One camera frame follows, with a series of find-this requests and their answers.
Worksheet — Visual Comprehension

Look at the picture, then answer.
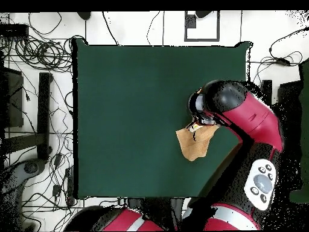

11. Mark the black square case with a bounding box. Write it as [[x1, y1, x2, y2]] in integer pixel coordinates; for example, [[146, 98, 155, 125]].
[[0, 67, 25, 129], [277, 80, 302, 146]]

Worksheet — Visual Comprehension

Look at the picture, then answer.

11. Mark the tan terry towel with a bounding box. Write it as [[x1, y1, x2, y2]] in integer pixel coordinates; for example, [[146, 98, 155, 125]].
[[175, 123, 221, 162]]

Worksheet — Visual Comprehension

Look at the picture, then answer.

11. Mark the dark green table cloth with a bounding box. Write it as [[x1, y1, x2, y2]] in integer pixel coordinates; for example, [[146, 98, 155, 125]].
[[72, 38, 253, 200]]

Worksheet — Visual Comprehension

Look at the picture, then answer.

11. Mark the black electronics box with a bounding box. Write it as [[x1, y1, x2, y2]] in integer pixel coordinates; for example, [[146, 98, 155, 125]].
[[0, 24, 30, 38]]

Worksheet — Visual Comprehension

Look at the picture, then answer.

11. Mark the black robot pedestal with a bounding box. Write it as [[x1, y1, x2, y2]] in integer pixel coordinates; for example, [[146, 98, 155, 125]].
[[126, 197, 185, 230]]

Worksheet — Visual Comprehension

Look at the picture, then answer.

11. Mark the grey caster base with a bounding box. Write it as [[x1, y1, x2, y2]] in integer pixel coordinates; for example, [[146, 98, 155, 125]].
[[0, 158, 46, 231]]

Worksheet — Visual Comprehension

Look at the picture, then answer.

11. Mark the black power strip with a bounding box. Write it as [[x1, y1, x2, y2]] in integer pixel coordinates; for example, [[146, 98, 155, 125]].
[[65, 166, 75, 206]]

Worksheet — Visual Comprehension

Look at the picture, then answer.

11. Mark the grey square floor frame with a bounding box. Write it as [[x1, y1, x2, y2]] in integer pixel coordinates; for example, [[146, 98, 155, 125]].
[[184, 10, 220, 42]]

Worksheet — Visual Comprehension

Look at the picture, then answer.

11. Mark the black T-shaped stand base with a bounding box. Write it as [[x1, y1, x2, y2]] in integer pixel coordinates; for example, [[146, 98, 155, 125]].
[[4, 72, 53, 161], [261, 79, 273, 105]]

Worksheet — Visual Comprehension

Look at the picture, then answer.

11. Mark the person's black shoe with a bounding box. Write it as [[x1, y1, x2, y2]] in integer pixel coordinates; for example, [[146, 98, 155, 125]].
[[194, 10, 214, 19], [77, 11, 92, 21]]

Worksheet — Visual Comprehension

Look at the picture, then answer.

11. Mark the tangled black cable bundle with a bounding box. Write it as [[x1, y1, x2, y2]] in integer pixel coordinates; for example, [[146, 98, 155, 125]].
[[0, 11, 73, 73]]

